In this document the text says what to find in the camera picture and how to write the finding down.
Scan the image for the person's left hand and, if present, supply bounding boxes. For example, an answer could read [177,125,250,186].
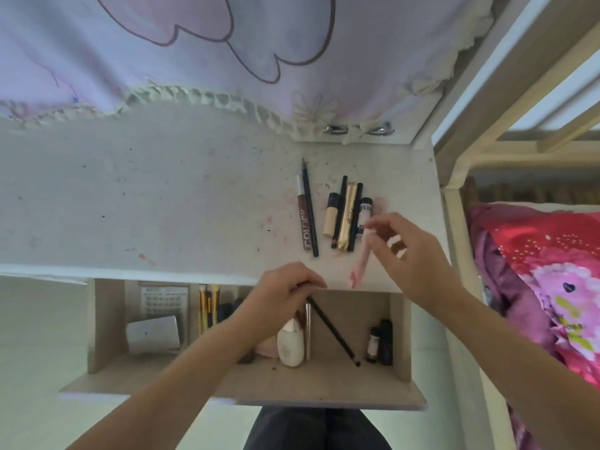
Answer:
[227,261,329,345]

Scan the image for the person's grey trousers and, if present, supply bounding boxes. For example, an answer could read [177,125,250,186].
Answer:
[243,406,393,450]

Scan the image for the person's right forearm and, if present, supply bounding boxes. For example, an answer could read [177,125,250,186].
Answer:
[407,269,600,450]

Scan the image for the white round bottle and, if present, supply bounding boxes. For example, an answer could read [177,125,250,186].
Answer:
[276,317,306,368]

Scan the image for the lilac heart print cloth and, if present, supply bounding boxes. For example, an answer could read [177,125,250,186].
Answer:
[0,0,496,144]

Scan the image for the light wooden drawer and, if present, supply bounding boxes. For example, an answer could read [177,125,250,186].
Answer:
[58,278,428,412]

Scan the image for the light wooden bed frame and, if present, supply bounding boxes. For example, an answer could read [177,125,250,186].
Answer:
[431,0,600,450]

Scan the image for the white table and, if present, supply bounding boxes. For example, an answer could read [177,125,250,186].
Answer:
[0,105,453,296]

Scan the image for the false eyelash tray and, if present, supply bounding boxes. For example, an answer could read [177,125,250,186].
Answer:
[139,284,191,324]

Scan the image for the person's right hand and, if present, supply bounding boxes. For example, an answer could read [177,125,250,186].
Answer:
[364,211,454,314]

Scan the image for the person's left forearm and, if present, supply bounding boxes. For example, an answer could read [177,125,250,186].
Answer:
[65,318,263,450]

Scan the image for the dark square foundation bottle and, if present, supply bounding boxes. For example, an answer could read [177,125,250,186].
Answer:
[232,297,256,365]

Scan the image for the black compact with mirror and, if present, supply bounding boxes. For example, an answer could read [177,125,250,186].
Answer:
[125,315,182,356]

